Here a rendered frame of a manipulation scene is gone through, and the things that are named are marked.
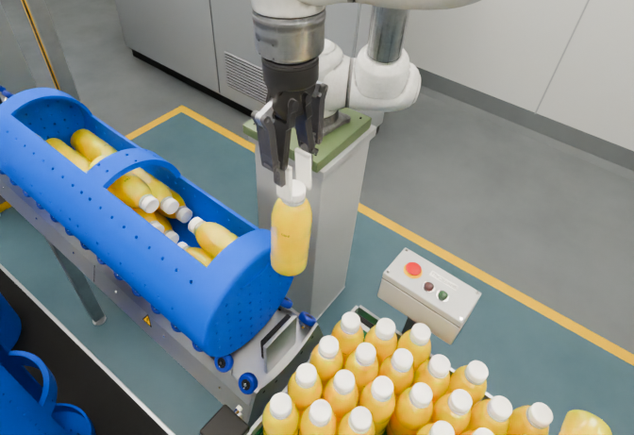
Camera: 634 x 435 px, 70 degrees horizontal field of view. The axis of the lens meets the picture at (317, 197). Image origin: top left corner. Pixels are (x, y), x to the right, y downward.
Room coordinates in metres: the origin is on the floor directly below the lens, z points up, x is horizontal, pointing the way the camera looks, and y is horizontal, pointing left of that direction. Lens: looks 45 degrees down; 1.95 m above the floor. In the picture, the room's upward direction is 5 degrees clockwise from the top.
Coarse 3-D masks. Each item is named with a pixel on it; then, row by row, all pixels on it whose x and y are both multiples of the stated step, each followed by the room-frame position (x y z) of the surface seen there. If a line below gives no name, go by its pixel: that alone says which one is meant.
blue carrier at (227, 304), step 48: (48, 96) 1.03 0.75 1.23; (0, 144) 0.88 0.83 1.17; (48, 144) 0.84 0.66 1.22; (48, 192) 0.74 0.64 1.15; (96, 192) 0.70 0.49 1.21; (192, 192) 0.85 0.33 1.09; (96, 240) 0.62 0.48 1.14; (144, 240) 0.58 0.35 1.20; (192, 240) 0.77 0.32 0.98; (240, 240) 0.58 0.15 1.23; (144, 288) 0.52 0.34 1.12; (192, 288) 0.48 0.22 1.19; (240, 288) 0.50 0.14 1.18; (288, 288) 0.62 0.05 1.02; (192, 336) 0.43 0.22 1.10; (240, 336) 0.49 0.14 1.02
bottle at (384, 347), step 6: (372, 330) 0.49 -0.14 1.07; (366, 336) 0.49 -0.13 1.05; (372, 336) 0.48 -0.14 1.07; (378, 336) 0.47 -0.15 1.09; (396, 336) 0.49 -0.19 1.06; (366, 342) 0.48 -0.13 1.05; (372, 342) 0.47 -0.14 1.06; (378, 342) 0.47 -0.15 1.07; (384, 342) 0.47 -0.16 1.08; (390, 342) 0.47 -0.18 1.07; (396, 342) 0.48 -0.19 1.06; (378, 348) 0.46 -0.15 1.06; (384, 348) 0.46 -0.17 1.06; (390, 348) 0.46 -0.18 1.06; (396, 348) 0.48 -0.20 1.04; (378, 354) 0.45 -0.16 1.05; (384, 354) 0.45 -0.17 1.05; (390, 354) 0.46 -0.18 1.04; (378, 360) 0.45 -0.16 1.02
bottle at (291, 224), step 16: (288, 208) 0.51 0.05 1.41; (304, 208) 0.52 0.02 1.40; (272, 224) 0.52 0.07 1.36; (288, 224) 0.50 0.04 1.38; (304, 224) 0.51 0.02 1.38; (272, 240) 0.52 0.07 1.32; (288, 240) 0.50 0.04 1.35; (304, 240) 0.51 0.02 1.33; (272, 256) 0.52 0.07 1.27; (288, 256) 0.50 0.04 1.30; (304, 256) 0.51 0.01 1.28; (288, 272) 0.50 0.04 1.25
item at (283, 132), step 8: (296, 104) 0.52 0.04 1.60; (288, 112) 0.52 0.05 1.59; (280, 120) 0.53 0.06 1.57; (288, 120) 0.52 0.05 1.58; (280, 128) 0.52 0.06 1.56; (288, 128) 0.51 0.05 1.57; (280, 136) 0.52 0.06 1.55; (288, 136) 0.52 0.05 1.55; (280, 144) 0.51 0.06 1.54; (288, 144) 0.51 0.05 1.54; (280, 152) 0.51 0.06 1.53; (288, 152) 0.51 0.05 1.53; (280, 160) 0.50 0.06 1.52; (288, 160) 0.51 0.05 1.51; (280, 168) 0.50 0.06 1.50
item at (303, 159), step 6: (294, 150) 0.56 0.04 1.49; (300, 150) 0.56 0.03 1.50; (300, 156) 0.55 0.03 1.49; (306, 156) 0.54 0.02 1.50; (300, 162) 0.55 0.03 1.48; (306, 162) 0.54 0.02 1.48; (300, 168) 0.55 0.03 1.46; (306, 168) 0.54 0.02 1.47; (300, 174) 0.55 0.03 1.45; (306, 174) 0.54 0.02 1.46; (300, 180) 0.55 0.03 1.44; (306, 180) 0.54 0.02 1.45; (306, 186) 0.54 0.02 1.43
